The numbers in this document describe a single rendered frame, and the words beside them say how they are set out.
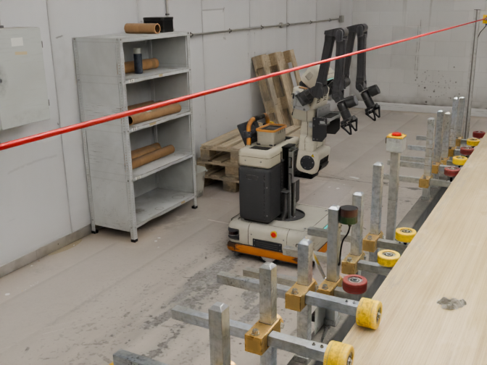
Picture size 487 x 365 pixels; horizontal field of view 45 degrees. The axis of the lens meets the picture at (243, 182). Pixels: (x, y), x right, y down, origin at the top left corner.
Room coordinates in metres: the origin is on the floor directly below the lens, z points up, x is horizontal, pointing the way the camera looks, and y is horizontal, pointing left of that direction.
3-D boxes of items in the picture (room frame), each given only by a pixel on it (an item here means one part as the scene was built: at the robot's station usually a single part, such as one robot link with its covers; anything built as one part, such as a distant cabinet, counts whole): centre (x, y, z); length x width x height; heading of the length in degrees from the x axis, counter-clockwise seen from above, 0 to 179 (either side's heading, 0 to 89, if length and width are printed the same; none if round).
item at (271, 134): (4.14, -0.21, 0.87); 0.23 x 0.15 x 0.11; 151
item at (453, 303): (1.60, -0.62, 0.91); 0.09 x 0.07 x 0.02; 88
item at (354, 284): (1.77, -0.36, 0.85); 0.08 x 0.08 x 0.11
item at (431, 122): (3.16, -1.03, 0.93); 0.04 x 0.04 x 0.48; 61
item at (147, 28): (4.87, 0.78, 1.59); 0.30 x 0.08 x 0.08; 61
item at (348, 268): (2.05, -0.41, 0.84); 0.14 x 0.06 x 0.05; 151
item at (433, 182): (3.16, -0.95, 0.82); 0.43 x 0.03 x 0.04; 61
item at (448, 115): (3.60, -1.27, 0.87); 0.04 x 0.04 x 0.48; 61
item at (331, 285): (1.83, -0.29, 0.85); 0.14 x 0.06 x 0.05; 151
